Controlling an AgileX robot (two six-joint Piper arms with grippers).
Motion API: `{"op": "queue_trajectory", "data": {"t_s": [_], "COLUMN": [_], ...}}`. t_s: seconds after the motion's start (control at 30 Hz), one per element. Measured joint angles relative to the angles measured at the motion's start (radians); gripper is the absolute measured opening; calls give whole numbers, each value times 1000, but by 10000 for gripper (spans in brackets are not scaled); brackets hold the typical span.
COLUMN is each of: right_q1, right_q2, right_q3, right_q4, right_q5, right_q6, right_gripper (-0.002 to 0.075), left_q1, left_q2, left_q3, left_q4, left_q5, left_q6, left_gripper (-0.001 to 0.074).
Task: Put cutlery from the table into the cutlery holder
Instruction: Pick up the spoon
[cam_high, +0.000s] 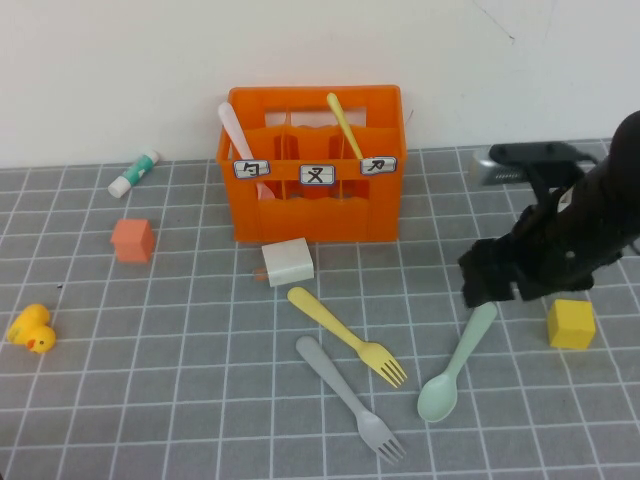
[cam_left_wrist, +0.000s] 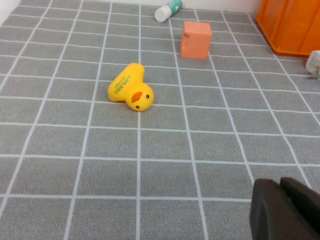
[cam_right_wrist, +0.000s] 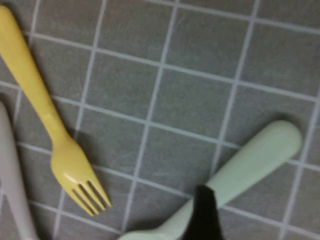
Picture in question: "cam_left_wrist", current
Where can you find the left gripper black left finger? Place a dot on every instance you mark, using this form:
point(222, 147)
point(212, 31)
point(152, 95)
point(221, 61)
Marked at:
point(270, 215)

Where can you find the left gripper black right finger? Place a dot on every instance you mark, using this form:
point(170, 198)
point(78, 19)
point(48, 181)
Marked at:
point(305, 202)

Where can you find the orange plastic cutlery holder crate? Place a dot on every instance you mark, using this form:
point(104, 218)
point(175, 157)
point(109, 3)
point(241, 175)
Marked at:
point(287, 25)

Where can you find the white charger plug adapter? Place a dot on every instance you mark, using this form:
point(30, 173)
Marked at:
point(314, 65)

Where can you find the grey white-grid tablecloth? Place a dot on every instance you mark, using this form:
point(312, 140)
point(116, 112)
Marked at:
point(125, 162)

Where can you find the salmon foam block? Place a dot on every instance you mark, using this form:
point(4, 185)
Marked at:
point(196, 41)

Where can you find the yellow rubber duck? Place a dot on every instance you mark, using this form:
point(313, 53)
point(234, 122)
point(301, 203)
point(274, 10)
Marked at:
point(130, 87)

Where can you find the white green glue stick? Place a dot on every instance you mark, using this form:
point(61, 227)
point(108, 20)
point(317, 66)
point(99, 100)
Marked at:
point(165, 10)

